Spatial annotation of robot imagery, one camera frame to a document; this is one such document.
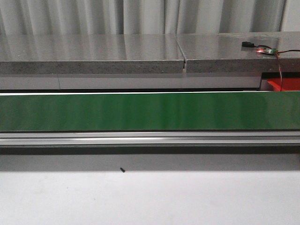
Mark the grey stone countertop slab right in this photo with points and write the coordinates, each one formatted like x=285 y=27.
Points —
x=223 y=52

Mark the black usb plug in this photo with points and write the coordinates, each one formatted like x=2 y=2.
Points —
x=248 y=44

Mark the small green circuit board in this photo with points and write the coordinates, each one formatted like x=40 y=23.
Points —
x=269 y=51

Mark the red plastic bin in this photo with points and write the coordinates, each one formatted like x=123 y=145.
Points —
x=287 y=84

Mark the aluminium conveyor side rail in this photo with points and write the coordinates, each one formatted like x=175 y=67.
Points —
x=154 y=138

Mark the grey stone countertop slab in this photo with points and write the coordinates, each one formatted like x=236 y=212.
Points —
x=90 y=54
x=223 y=52

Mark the grey stone countertop slab left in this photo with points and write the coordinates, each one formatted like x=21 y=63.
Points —
x=90 y=54

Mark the white pleated curtain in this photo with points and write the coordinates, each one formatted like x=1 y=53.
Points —
x=147 y=16

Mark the green conveyor belt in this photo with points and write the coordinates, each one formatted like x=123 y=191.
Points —
x=151 y=111

